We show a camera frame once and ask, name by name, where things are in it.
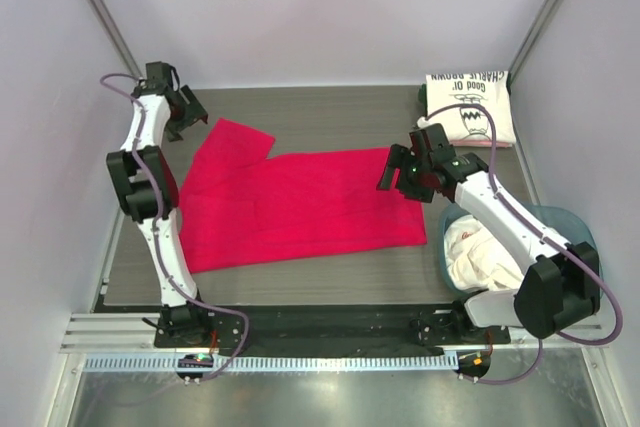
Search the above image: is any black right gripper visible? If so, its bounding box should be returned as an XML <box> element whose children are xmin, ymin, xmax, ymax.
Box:
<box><xmin>377</xmin><ymin>143</ymin><xmax>434</xmax><ymax>203</ymax></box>

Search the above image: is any red t shirt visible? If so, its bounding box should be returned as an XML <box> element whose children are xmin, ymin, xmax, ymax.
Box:
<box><xmin>180</xmin><ymin>118</ymin><xmax>427</xmax><ymax>273</ymax></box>

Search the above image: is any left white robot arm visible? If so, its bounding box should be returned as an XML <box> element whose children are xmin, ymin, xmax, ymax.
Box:
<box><xmin>100</xmin><ymin>61</ymin><xmax>213</xmax><ymax>347</ymax></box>

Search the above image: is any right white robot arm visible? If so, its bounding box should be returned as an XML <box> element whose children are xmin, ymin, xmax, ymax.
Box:
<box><xmin>377</xmin><ymin>124</ymin><xmax>601</xmax><ymax>343</ymax></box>

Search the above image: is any folded pink t shirt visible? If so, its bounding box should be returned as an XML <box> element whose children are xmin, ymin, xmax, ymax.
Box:
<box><xmin>454</xmin><ymin>140</ymin><xmax>514</xmax><ymax>150</ymax></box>

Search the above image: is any folded dark green t shirt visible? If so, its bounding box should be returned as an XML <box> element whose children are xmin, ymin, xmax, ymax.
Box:
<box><xmin>418</xmin><ymin>83</ymin><xmax>428</xmax><ymax>116</ymax></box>

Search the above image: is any folded white printed t shirt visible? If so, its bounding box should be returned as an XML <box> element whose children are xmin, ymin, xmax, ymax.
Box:
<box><xmin>417</xmin><ymin>71</ymin><xmax>516</xmax><ymax>147</ymax></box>

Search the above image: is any crumpled white t shirt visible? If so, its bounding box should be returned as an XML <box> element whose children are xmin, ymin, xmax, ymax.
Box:
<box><xmin>443</xmin><ymin>215</ymin><xmax>524</xmax><ymax>291</ymax></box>

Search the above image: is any blue plastic basket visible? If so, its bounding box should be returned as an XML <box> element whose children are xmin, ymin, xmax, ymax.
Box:
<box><xmin>437</xmin><ymin>204</ymin><xmax>596</xmax><ymax>294</ymax></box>

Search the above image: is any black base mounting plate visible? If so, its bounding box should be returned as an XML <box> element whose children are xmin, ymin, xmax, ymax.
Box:
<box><xmin>143</xmin><ymin>302</ymin><xmax>511</xmax><ymax>358</ymax></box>

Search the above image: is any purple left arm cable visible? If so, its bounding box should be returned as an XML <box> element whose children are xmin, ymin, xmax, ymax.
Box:
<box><xmin>99</xmin><ymin>72</ymin><xmax>251</xmax><ymax>382</ymax></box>

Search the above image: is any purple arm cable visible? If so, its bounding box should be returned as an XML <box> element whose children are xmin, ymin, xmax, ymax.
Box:
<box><xmin>417</xmin><ymin>104</ymin><xmax>624</xmax><ymax>387</ymax></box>
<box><xmin>99</xmin><ymin>72</ymin><xmax>251</xmax><ymax>382</ymax></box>

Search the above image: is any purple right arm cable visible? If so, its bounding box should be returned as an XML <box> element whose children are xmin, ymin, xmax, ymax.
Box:
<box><xmin>417</xmin><ymin>104</ymin><xmax>624</xmax><ymax>387</ymax></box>

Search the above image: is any left aluminium corner post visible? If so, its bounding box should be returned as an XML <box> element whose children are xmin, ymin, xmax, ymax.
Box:
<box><xmin>86</xmin><ymin>0</ymin><xmax>142</xmax><ymax>80</ymax></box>

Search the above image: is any aluminium corner post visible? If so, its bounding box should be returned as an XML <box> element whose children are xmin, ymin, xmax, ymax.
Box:
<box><xmin>507</xmin><ymin>0</ymin><xmax>563</xmax><ymax>88</ymax></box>
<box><xmin>86</xmin><ymin>0</ymin><xmax>142</xmax><ymax>80</ymax></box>

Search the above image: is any aluminium rail frame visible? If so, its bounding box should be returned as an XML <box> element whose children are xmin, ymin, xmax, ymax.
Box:
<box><xmin>59</xmin><ymin>307</ymin><xmax>609</xmax><ymax>352</ymax></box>

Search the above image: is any right aluminium corner post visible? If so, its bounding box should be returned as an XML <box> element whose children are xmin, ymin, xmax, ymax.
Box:
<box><xmin>507</xmin><ymin>0</ymin><xmax>563</xmax><ymax>88</ymax></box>

